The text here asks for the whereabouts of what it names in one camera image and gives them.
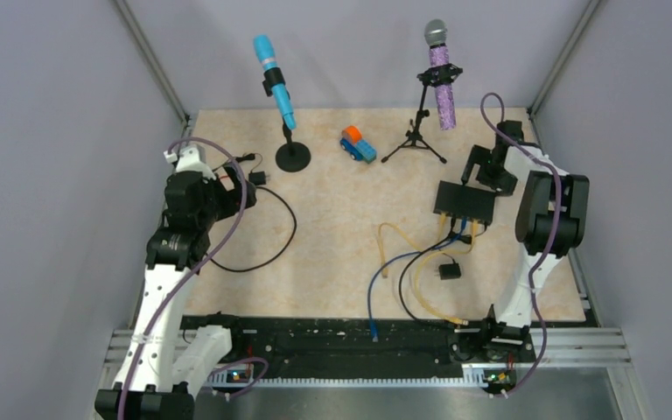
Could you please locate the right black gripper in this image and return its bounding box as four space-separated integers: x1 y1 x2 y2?
460 145 516 198

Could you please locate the black network switch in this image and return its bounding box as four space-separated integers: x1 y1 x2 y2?
433 180 496 226

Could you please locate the black switch power adapter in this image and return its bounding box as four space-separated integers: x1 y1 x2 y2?
438 234 473 280

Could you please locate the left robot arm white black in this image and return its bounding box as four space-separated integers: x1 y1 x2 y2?
94 144 256 419

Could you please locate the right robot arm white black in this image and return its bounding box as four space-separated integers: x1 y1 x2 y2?
465 120 591 361

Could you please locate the black tripod mic stand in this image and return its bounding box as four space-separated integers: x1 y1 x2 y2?
381 63 463 165

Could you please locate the colourful toy block truck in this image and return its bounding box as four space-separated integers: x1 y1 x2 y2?
339 126 377 164

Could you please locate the purple glitter microphone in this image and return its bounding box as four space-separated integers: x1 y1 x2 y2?
424 18 456 130

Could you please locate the cyan microphone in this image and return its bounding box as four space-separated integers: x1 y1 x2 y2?
253 35 297 130

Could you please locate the small black wall charger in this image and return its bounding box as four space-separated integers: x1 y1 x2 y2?
235 152 267 186

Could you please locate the long black cable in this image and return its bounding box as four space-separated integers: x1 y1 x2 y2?
208 185 298 274

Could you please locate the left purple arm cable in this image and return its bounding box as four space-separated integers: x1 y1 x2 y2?
116 136 270 420

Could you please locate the black ethernet cable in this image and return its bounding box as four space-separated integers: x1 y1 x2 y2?
397 217 488 323

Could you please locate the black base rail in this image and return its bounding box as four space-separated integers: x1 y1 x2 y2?
180 313 536 380

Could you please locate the blue ethernet cable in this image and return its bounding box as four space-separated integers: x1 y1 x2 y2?
367 217 471 342

